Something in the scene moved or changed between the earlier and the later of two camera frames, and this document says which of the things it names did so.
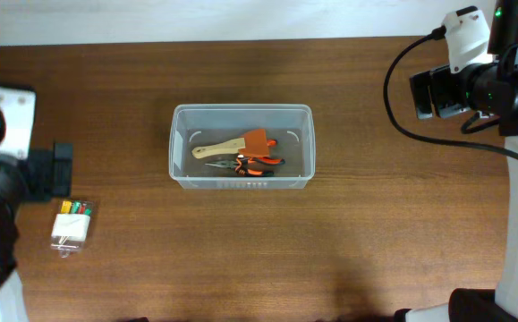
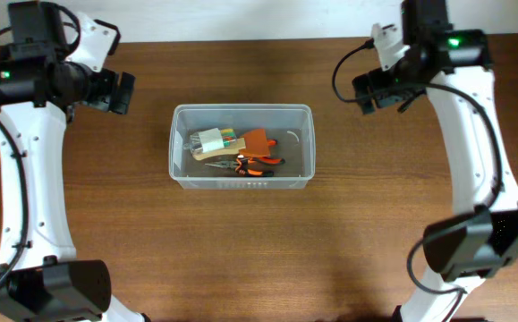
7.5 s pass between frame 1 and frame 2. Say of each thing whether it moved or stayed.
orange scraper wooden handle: stayed
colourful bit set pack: moved
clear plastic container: stayed
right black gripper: moved
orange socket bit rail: stayed
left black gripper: moved
